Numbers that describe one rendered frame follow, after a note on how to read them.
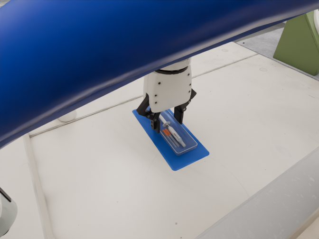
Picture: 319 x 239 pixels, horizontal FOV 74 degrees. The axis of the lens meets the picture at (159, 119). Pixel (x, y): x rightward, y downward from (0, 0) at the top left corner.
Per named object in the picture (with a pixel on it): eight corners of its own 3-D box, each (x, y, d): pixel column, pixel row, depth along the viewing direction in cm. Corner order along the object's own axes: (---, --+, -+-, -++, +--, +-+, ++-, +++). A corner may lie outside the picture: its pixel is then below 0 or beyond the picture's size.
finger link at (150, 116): (153, 104, 49) (154, 125, 53) (141, 108, 47) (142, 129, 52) (160, 112, 47) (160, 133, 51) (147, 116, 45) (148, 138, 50)
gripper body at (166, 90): (181, 45, 45) (177, 89, 53) (136, 56, 41) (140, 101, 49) (202, 60, 40) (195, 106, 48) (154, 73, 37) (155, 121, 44)
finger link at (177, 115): (185, 93, 52) (183, 114, 56) (174, 97, 51) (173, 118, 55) (193, 100, 50) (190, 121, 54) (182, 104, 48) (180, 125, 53)
